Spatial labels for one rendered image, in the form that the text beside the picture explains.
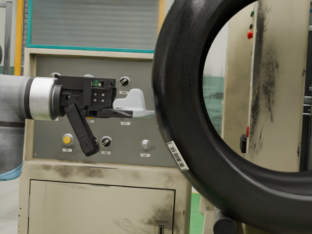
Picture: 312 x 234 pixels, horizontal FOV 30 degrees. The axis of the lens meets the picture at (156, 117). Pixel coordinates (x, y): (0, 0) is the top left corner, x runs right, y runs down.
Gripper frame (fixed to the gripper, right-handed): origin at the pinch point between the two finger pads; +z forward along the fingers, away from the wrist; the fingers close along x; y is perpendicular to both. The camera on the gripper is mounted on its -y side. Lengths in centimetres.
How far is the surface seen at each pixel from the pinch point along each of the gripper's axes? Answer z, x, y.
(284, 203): 26.5, -12.7, -13.3
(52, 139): -41, 69, -14
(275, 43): 26.2, 28.6, 18.4
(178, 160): 6.8, -10.8, -7.3
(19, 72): -365, 943, 10
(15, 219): -149, 345, -114
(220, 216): 15.3, -5.6, -18.2
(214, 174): 13.6, -12.4, -9.2
